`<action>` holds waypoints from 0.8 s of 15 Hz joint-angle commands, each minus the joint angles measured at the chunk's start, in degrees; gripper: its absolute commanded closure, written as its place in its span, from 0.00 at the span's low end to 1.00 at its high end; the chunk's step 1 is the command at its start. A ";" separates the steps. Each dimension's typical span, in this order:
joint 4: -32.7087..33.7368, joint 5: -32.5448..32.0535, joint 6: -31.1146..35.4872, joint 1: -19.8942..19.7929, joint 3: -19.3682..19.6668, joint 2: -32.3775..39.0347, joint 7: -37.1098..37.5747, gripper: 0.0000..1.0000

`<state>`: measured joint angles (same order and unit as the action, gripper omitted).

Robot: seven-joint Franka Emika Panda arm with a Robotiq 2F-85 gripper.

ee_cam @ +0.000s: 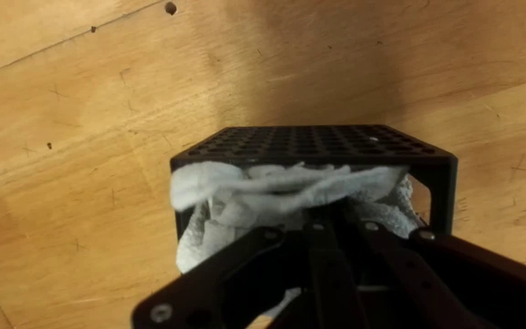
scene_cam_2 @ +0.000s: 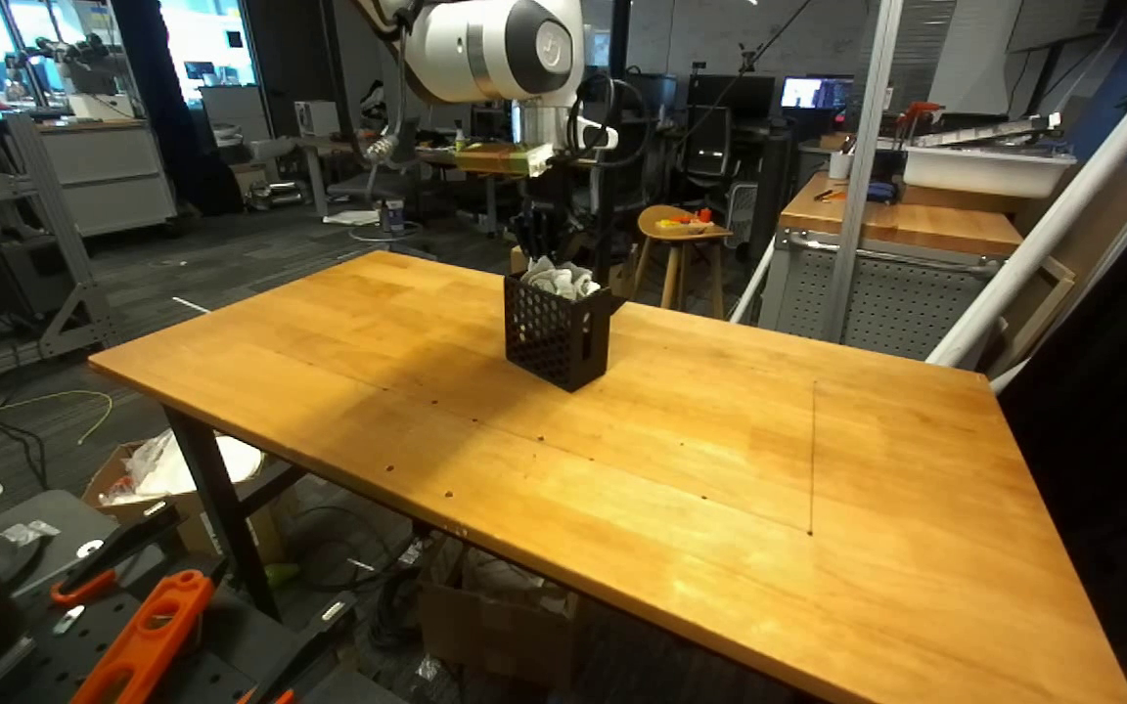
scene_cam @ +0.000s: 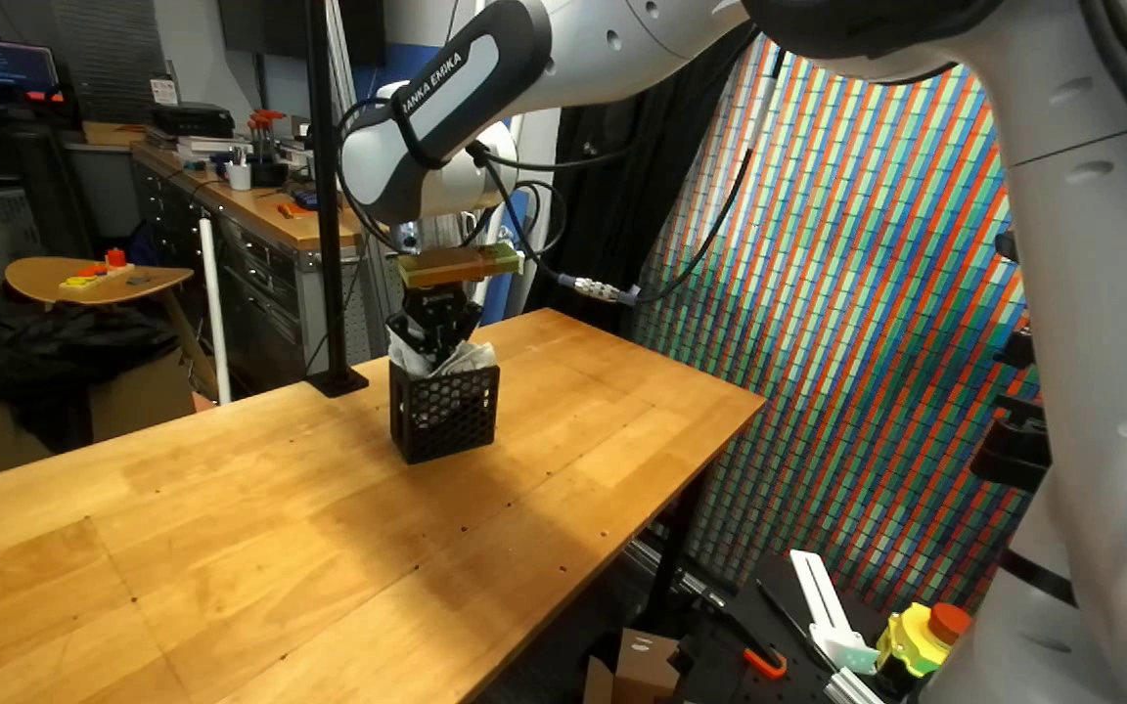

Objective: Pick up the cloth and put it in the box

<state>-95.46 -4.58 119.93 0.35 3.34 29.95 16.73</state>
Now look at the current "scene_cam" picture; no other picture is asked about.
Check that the grey metal pole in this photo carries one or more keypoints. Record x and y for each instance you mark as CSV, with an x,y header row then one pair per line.
x,y
378,297

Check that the short white pole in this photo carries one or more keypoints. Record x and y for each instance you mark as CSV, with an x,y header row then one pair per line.
x,y
214,314

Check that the black camera on stand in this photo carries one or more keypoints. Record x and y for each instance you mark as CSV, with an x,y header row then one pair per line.
x,y
1008,452

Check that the colourful striped backdrop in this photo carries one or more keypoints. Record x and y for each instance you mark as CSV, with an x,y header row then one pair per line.
x,y
825,392

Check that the dark wall screen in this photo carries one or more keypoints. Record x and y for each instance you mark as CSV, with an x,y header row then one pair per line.
x,y
265,24

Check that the black perforated plastic box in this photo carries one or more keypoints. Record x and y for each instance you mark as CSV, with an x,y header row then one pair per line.
x,y
446,417

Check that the round wooden stool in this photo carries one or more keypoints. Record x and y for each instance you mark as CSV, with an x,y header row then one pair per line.
x,y
95,279

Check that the black case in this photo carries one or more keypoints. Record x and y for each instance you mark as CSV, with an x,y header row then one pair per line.
x,y
192,119

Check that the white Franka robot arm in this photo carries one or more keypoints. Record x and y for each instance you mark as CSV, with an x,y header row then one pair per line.
x,y
1111,325

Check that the wooden workbench with drawers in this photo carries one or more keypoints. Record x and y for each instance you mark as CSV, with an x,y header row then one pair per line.
x,y
265,247

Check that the small brown cardboard box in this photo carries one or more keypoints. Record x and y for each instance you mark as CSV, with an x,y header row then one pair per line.
x,y
642,666

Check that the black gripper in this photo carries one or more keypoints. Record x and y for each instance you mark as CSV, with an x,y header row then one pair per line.
x,y
436,319

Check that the black bag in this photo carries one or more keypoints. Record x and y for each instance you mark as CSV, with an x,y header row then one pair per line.
x,y
56,354

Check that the red yellow toy blocks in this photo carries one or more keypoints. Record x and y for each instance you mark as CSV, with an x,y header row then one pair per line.
x,y
101,269

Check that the black metal table leg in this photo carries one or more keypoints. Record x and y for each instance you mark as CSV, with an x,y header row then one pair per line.
x,y
673,559

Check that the black device with red top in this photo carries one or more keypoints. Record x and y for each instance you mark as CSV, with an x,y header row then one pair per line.
x,y
268,143

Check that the white aluminium extrusion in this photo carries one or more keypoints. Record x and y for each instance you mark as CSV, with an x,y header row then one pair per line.
x,y
825,607

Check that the yellow-green wrist camera box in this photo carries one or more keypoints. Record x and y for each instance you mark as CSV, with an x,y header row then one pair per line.
x,y
459,267

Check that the black curtain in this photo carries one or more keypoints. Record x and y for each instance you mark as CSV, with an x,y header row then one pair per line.
x,y
616,198

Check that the yellow red emergency stop button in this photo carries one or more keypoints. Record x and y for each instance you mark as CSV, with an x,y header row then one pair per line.
x,y
921,638

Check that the large brown cardboard box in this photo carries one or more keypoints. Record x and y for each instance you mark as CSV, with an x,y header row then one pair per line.
x,y
145,392

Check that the black pole stand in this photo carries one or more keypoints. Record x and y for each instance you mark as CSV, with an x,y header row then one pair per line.
x,y
317,198

